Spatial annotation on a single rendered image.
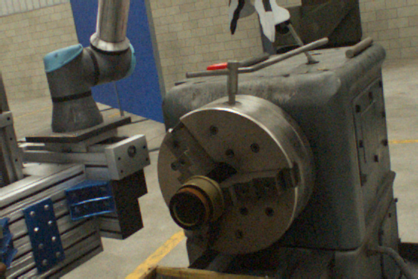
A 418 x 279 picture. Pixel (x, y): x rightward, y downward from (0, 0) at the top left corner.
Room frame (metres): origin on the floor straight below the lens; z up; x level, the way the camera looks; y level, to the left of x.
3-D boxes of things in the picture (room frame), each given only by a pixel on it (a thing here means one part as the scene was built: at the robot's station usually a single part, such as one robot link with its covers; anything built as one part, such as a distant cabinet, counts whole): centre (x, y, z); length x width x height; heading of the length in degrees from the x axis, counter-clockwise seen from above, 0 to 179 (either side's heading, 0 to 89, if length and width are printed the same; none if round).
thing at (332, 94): (1.39, -0.24, 1.06); 0.59 x 0.48 x 0.39; 149
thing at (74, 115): (1.50, 0.36, 1.21); 0.15 x 0.15 x 0.10
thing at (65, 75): (1.50, 0.35, 1.33); 0.13 x 0.12 x 0.14; 127
